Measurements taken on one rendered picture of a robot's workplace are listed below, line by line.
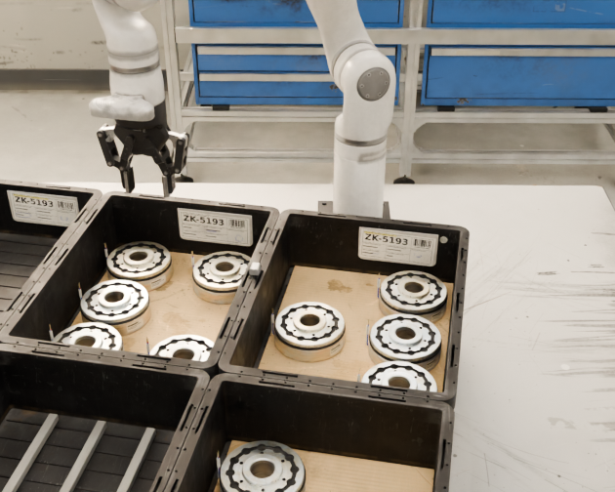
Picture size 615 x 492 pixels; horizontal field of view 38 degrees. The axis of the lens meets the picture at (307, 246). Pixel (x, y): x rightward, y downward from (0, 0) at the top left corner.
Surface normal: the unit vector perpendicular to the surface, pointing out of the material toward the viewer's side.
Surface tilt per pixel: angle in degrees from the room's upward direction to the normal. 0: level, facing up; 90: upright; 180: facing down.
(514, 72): 90
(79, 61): 90
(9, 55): 90
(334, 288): 0
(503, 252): 0
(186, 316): 0
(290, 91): 90
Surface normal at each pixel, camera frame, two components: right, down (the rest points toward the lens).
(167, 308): 0.00, -0.83
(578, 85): -0.01, 0.55
